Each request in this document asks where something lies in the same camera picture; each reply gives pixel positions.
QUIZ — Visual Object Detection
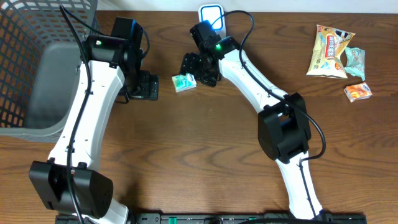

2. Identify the orange snack packet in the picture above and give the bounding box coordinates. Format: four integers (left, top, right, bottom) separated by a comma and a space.
344, 82, 373, 103

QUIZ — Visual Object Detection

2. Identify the teal white tissue packet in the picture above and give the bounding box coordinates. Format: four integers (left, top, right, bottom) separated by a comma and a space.
345, 47, 366, 81

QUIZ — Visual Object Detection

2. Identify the white barcode scanner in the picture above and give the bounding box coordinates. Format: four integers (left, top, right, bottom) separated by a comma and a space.
198, 4, 226, 38

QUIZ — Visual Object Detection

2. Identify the grey plastic mesh basket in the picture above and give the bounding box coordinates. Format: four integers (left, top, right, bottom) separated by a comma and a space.
1, 0, 99, 142

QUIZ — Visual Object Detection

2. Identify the cream snack bag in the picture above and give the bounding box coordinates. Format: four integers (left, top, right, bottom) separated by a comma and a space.
306, 24, 356, 79

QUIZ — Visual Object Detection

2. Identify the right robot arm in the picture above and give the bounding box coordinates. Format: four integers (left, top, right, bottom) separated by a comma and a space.
180, 21, 323, 220

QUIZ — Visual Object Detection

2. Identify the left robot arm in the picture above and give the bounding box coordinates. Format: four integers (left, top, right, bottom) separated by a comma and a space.
29, 17, 159, 223

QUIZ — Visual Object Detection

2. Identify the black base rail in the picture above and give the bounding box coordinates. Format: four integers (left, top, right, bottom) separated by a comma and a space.
55, 212, 368, 224

